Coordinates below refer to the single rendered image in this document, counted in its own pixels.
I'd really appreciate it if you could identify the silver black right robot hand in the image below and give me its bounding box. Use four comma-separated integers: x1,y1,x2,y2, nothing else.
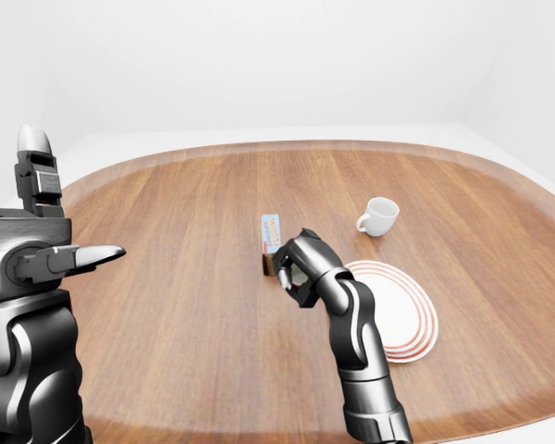
271,227,349,310

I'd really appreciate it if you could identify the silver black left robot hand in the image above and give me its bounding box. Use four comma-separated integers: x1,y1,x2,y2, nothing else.
0,123,128,306

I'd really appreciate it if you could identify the white mug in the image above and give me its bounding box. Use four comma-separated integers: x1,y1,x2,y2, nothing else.
354,196,401,239

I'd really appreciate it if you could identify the white plate with red rings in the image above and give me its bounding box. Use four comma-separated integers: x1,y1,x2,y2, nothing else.
343,259,440,366

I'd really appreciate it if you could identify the chocolate pudding box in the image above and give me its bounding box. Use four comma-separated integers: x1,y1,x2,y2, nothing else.
260,213,284,278

